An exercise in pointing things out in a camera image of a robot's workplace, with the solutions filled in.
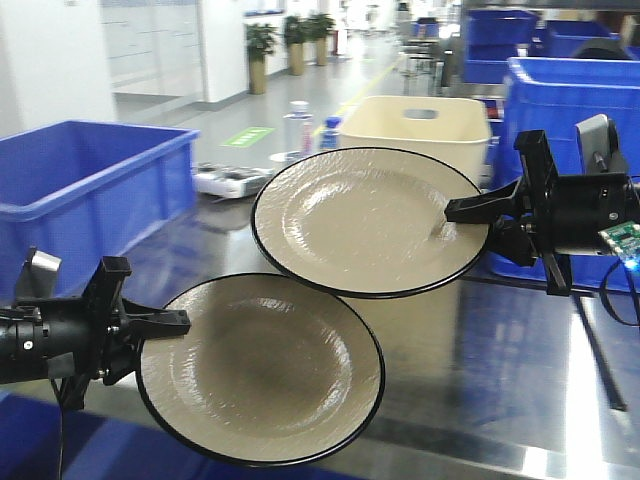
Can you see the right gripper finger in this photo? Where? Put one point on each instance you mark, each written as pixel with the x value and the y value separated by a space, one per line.
pixel 513 239
pixel 488 207

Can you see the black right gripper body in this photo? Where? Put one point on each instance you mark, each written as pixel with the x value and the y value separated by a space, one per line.
pixel 539 178

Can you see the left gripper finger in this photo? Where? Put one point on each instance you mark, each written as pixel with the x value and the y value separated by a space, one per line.
pixel 120 357
pixel 140 322

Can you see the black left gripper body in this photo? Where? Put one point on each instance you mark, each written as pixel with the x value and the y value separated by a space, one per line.
pixel 102 299

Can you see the beige plate black rim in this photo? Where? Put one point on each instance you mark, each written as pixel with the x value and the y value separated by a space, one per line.
pixel 271 372
pixel 367 223

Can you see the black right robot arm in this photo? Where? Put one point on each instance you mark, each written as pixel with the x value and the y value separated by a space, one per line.
pixel 582 205

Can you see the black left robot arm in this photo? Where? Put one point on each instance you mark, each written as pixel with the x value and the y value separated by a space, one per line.
pixel 72 341

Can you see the right blue plastic crate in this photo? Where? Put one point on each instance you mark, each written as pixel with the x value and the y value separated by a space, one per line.
pixel 553 95

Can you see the blue plastic crate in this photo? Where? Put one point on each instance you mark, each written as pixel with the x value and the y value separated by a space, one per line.
pixel 553 95
pixel 81 190

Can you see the cream plastic bin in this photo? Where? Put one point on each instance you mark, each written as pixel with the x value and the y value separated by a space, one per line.
pixel 455 131

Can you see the green circuit board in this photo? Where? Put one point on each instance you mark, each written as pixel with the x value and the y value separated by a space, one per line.
pixel 623 242

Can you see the left blue plastic crate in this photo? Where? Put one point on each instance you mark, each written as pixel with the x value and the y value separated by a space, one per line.
pixel 81 190

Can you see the blue cap bottle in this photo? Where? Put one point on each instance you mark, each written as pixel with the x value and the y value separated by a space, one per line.
pixel 330 135

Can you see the clear plastic bottle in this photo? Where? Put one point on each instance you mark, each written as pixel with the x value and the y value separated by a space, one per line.
pixel 298 130

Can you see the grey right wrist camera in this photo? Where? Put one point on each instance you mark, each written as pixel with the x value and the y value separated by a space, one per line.
pixel 598 145

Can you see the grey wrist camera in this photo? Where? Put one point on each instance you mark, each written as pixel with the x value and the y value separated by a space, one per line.
pixel 598 145
pixel 38 276

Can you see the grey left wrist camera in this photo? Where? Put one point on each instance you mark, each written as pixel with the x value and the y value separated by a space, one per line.
pixel 38 276

